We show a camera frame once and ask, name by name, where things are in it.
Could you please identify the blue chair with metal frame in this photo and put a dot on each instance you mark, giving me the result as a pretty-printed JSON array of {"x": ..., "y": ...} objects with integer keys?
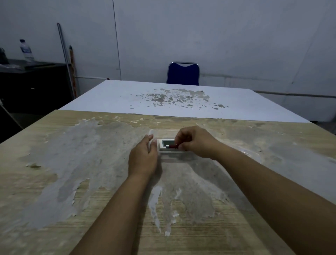
[{"x": 183, "y": 74}]

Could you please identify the person's right forearm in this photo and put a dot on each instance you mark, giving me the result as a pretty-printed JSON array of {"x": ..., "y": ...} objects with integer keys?
[{"x": 275, "y": 199}]

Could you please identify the horizontal wall pipe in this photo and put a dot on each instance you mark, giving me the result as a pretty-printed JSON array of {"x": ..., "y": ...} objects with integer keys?
[{"x": 294, "y": 94}]

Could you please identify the dark bulky object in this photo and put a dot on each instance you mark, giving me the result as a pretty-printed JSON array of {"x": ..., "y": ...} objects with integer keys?
[{"x": 3, "y": 56}]

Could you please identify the black cabinet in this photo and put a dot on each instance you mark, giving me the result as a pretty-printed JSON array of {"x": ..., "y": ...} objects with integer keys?
[{"x": 34, "y": 89}]

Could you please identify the person's left hand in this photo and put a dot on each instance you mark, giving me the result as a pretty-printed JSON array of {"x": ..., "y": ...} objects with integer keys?
[{"x": 143, "y": 160}]

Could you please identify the long grey metal pole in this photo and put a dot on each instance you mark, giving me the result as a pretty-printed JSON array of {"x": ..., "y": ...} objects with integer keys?
[{"x": 65, "y": 60}]

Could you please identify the white remote control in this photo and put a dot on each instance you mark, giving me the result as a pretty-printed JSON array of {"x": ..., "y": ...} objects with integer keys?
[{"x": 165, "y": 143}]

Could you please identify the clear plastic container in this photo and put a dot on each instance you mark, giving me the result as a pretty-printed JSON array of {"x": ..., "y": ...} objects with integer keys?
[{"x": 164, "y": 134}]

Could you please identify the transparent plastic lid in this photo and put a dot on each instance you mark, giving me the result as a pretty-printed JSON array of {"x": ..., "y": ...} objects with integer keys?
[{"x": 249, "y": 155}]

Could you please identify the person's right hand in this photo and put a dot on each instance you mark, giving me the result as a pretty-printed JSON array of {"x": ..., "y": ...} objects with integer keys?
[{"x": 199, "y": 142}]

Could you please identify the red pen with keyring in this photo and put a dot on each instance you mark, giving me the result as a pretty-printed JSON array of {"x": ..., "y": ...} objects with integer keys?
[{"x": 172, "y": 146}]

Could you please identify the clear plastic water bottle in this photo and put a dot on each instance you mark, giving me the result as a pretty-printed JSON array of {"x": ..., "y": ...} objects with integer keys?
[{"x": 27, "y": 52}]

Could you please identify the person's left forearm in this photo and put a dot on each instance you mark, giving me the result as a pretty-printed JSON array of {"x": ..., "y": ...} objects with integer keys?
[{"x": 120, "y": 218}]

